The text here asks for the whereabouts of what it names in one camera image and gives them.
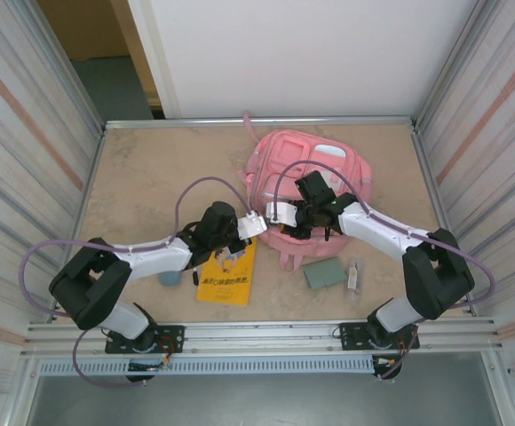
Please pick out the yellow book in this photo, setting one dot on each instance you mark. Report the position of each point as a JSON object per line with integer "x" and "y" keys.
{"x": 226, "y": 288}

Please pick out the blue pencil case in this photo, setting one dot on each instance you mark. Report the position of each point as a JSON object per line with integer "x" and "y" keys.
{"x": 170, "y": 278}

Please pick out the green wallet notebook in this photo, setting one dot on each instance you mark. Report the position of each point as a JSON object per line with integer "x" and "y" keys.
{"x": 324, "y": 275}

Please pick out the pink student backpack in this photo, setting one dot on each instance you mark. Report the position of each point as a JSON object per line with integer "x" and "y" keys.
{"x": 284, "y": 151}

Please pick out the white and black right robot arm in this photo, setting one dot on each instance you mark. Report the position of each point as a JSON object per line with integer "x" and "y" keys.
{"x": 382, "y": 231}

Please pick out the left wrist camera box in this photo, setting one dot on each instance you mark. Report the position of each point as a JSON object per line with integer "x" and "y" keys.
{"x": 252, "y": 226}

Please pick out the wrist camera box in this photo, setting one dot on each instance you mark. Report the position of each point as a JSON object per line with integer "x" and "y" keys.
{"x": 282, "y": 213}
{"x": 252, "y": 226}

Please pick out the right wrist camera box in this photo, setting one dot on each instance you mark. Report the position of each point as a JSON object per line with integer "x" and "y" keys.
{"x": 282, "y": 213}

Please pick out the aluminium table edge rail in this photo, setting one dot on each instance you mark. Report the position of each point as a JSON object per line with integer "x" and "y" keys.
{"x": 350, "y": 120}

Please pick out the aluminium mounting rail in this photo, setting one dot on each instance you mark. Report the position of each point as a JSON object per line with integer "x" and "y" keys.
{"x": 262, "y": 330}

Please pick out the aluminium side rail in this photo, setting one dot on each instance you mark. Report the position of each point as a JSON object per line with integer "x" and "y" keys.
{"x": 431, "y": 177}

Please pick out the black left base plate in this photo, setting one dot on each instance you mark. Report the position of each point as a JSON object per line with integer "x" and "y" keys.
{"x": 173, "y": 339}

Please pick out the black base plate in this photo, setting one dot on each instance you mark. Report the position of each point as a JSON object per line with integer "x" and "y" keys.
{"x": 350, "y": 337}
{"x": 173, "y": 339}

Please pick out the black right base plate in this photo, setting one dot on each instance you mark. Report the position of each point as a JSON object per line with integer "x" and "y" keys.
{"x": 350, "y": 337}

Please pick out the white door frame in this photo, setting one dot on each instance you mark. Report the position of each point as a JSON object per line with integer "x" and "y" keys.
{"x": 151, "y": 57}

